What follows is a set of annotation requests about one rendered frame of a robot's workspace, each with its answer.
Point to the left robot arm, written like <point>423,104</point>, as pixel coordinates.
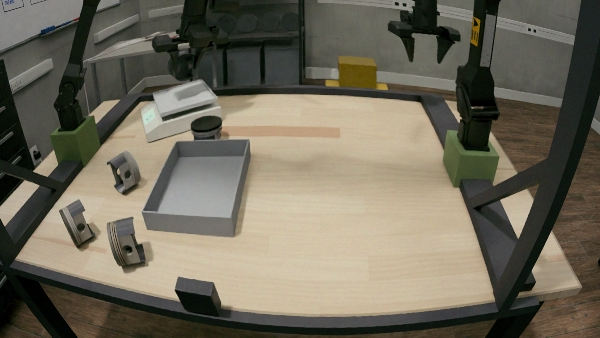
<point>197,35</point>

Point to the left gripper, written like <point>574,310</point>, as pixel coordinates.
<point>163,43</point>

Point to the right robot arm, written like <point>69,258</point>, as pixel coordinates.
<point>475,84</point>

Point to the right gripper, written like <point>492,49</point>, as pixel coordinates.
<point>425,19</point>

